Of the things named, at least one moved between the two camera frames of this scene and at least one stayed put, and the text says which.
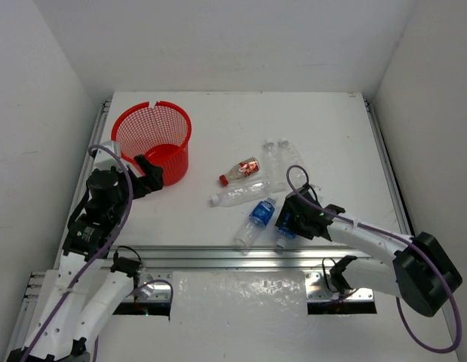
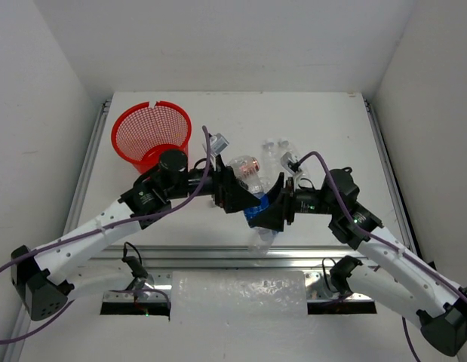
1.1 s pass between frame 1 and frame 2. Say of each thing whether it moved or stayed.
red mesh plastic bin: stayed
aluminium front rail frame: stayed
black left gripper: moved
